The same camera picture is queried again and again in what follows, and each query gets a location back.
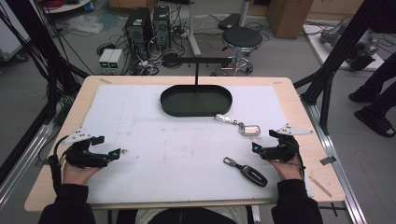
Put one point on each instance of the black car key fob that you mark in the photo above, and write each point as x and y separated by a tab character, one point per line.
250	174

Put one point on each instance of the white power supply unit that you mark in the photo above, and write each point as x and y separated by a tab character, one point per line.
106	59
115	59

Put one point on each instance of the grey tape piece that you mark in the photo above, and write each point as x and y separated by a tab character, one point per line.
328	160

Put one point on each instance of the light wooden table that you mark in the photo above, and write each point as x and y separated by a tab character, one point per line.
323	174

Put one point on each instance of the brown cardboard box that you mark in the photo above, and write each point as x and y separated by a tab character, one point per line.
289	17

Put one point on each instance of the person's torso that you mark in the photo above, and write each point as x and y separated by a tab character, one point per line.
186	216

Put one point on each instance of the clear plastic bag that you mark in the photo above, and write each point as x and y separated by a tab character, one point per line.
84	23

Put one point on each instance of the thin wooden stick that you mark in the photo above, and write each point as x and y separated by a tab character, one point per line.
320	186

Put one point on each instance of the white round table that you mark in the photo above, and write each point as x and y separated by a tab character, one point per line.
65	5

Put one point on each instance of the black round stool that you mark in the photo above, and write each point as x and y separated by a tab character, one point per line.
242	40

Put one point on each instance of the person's left hand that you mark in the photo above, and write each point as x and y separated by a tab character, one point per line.
77	174

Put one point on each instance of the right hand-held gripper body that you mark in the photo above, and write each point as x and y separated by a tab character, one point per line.
281	151

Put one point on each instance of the white board with grey device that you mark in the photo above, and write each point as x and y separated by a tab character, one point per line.
345	43

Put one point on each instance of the black flat case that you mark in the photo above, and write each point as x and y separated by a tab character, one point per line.
229	21

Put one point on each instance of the black metal frame strut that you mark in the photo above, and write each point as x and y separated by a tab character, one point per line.
336	59
40	43

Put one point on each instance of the aluminium rail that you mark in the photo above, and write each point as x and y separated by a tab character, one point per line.
334	161
23	161

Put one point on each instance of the white table mat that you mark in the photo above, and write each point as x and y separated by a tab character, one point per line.
174	161

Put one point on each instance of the large black computer tower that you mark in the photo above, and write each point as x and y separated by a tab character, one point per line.
138	31

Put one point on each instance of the person's right hand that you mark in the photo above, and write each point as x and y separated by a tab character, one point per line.
288	170

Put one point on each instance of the white desk leg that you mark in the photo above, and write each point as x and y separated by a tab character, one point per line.
193	31

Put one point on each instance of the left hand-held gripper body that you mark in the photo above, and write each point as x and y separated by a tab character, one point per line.
81	155

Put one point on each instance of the slim black computer tower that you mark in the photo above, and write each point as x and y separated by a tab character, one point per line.
161	26

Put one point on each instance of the black key stand with oval tray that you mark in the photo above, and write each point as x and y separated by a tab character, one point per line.
196	100

